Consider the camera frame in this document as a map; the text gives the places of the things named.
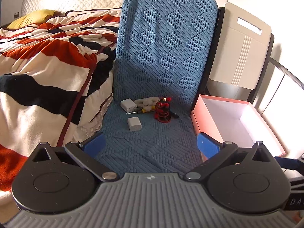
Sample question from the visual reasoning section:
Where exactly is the white charger small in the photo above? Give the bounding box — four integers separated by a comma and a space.
127, 117, 142, 131

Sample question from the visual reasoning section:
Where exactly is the black stick device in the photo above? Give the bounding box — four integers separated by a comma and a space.
169, 111, 179, 119

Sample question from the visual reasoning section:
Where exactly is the pink open cardboard box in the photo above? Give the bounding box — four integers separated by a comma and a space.
191, 95, 286, 157

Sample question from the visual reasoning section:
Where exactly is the white charger large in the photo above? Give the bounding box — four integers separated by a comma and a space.
120, 98, 137, 113

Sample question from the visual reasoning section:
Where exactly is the red black dragon figurine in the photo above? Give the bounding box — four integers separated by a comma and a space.
154, 97, 172, 124

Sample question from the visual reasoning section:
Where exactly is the yellow handled screwdriver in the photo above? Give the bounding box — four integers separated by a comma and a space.
127, 106, 156, 115

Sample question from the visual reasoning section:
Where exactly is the yellow pillow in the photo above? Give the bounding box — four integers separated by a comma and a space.
6, 9, 64, 29

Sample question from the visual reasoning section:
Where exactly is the striped orange black blanket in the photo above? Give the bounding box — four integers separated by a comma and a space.
1, 8, 121, 204

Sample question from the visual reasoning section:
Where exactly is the blue textured chair cover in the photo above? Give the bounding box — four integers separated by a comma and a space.
97, 0, 218, 176

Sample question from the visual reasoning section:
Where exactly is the white cardboard box lid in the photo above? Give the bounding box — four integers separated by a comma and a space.
209, 3, 272, 89

